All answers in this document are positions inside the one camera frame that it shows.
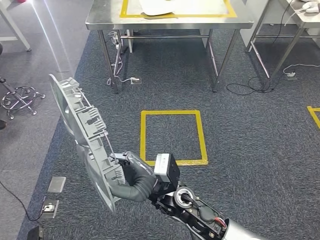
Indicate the white power strip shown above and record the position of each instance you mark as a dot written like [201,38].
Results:
[290,74]

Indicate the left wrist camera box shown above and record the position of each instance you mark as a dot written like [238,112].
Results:
[35,234]

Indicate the chrome base stool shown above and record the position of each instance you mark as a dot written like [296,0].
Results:
[15,96]

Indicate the silver plastic hubcap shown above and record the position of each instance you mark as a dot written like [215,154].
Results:
[87,132]

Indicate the grey metal table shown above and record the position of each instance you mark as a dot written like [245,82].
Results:
[105,13]

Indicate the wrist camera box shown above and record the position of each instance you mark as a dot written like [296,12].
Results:
[35,234]
[162,165]

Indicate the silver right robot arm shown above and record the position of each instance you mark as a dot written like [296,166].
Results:
[200,215]

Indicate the white object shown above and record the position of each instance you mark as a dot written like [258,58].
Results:
[311,7]

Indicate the steel floor socket box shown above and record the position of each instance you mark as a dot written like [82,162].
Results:
[136,81]
[50,208]

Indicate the grey floor cover plate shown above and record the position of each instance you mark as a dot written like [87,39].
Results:
[56,184]

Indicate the white panel desk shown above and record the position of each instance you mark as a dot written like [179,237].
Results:
[252,20]

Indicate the red object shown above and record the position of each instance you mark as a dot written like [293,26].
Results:
[21,1]

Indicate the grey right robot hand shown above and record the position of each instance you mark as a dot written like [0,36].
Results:
[142,179]

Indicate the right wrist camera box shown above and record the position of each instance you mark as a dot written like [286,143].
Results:
[162,165]

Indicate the white plastic shell part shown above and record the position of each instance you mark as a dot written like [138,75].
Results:
[155,8]

